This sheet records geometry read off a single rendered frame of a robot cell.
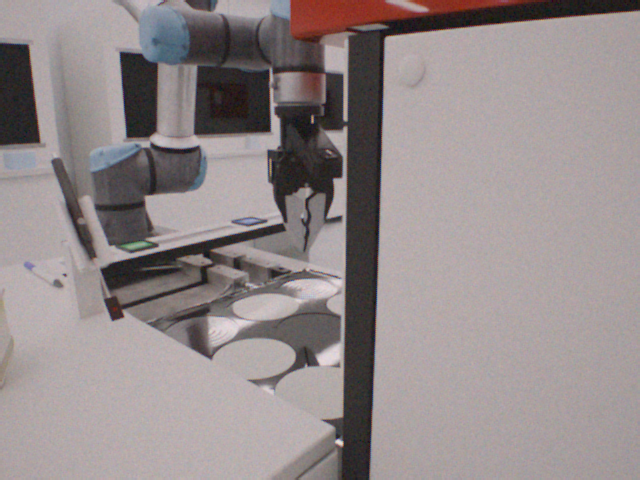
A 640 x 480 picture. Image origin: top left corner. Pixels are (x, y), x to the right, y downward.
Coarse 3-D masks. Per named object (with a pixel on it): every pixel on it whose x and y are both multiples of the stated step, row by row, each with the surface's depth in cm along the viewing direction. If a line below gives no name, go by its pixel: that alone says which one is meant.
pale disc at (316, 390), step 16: (304, 368) 52; (320, 368) 53; (336, 368) 53; (288, 384) 49; (304, 384) 49; (320, 384) 49; (336, 384) 49; (288, 400) 46; (304, 400) 46; (320, 400) 46; (336, 400) 46; (320, 416) 44; (336, 416) 44
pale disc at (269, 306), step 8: (256, 296) 74; (264, 296) 74; (272, 296) 74; (280, 296) 74; (288, 296) 74; (240, 304) 71; (248, 304) 71; (256, 304) 71; (264, 304) 71; (272, 304) 71; (280, 304) 71; (288, 304) 71; (296, 304) 71; (240, 312) 68; (248, 312) 68; (256, 312) 68; (264, 312) 68; (272, 312) 68; (280, 312) 68; (288, 312) 68; (264, 320) 65
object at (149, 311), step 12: (192, 288) 83; (204, 288) 83; (216, 288) 83; (156, 300) 77; (168, 300) 77; (180, 300) 77; (192, 300) 77; (204, 300) 78; (132, 312) 72; (144, 312) 72; (156, 312) 72; (168, 312) 73
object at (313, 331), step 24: (264, 288) 77; (288, 288) 78; (312, 288) 78; (336, 288) 78; (192, 312) 68; (216, 312) 68; (312, 312) 68; (168, 336) 60; (192, 336) 60; (216, 336) 60; (240, 336) 60; (264, 336) 60; (288, 336) 61; (312, 336) 61; (336, 336) 61; (312, 360) 54; (336, 360) 54; (264, 384) 49; (336, 432) 42
